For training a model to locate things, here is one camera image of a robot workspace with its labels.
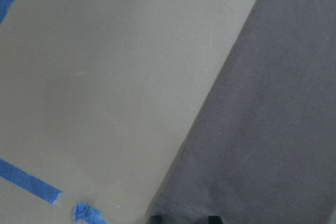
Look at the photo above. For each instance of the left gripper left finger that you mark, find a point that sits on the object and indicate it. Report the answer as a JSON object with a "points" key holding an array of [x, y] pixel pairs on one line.
{"points": [[156, 219]]}

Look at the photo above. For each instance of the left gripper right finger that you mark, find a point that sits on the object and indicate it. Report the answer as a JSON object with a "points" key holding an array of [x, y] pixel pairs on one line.
{"points": [[214, 220]]}

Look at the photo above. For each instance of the brown t-shirt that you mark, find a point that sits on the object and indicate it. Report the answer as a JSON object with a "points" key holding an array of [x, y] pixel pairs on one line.
{"points": [[262, 148]]}

